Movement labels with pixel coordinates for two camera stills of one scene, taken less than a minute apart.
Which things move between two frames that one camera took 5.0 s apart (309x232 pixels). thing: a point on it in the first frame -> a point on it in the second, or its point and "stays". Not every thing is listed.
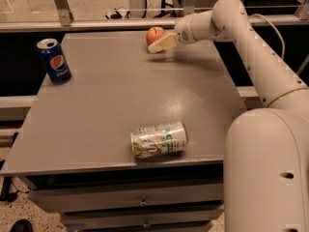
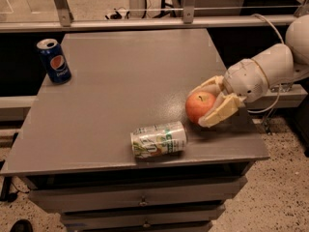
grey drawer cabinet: x=75 y=147 stays
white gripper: x=183 y=32 -> x=246 y=78
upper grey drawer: x=43 y=199 stays
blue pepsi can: x=54 y=61 stays
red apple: x=153 y=34 -> x=198 y=102
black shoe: x=21 y=225 stays
